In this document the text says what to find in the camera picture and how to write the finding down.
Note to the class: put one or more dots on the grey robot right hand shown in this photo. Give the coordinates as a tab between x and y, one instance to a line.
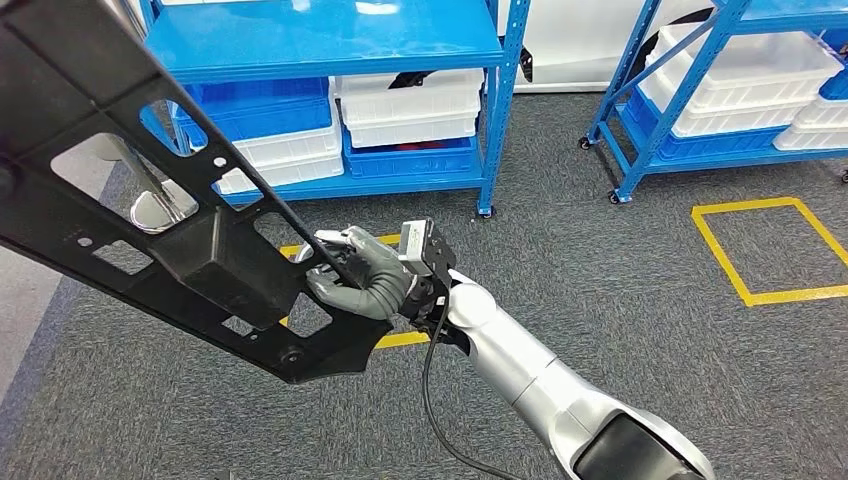
378	285

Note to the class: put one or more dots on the small black part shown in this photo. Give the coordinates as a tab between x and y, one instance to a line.
411	79

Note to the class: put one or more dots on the blue metal shelf rack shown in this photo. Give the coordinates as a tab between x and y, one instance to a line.
318	33
795	6

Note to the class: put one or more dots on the black ribbed plastic part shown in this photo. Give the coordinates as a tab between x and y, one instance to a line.
526	65

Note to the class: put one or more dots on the white car with red stripe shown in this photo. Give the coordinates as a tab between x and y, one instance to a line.
563	40

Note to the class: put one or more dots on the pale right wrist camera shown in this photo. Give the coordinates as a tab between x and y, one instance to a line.
414	242

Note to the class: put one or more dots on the blue plastic crate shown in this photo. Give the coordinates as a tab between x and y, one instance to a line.
411	162
836	73
258	109
715	147

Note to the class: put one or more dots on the black plastic panel part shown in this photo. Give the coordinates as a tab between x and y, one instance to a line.
218	265

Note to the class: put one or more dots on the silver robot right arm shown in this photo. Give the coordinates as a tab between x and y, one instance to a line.
523	378

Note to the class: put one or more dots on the red flat object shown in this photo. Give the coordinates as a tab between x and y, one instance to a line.
424	145

